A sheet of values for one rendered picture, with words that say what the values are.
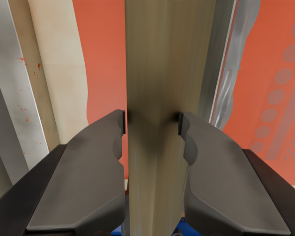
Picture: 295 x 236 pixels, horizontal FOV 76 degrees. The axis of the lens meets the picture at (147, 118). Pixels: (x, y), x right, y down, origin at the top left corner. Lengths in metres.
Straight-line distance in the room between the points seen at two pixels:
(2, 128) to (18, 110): 1.49
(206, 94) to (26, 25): 0.21
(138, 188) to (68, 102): 0.18
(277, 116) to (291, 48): 0.10
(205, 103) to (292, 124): 0.21
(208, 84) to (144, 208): 0.12
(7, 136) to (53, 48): 1.55
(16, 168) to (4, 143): 0.26
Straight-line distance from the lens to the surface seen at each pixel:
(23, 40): 0.26
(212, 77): 0.16
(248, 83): 0.29
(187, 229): 0.39
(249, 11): 0.27
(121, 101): 0.27
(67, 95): 0.29
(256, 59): 0.29
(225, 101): 0.29
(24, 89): 0.27
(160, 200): 0.17
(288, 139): 0.37
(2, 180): 0.35
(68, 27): 0.26
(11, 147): 1.84
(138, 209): 0.18
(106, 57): 0.26
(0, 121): 1.74
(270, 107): 0.33
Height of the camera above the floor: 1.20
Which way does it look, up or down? 62 degrees down
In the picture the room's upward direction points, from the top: 180 degrees clockwise
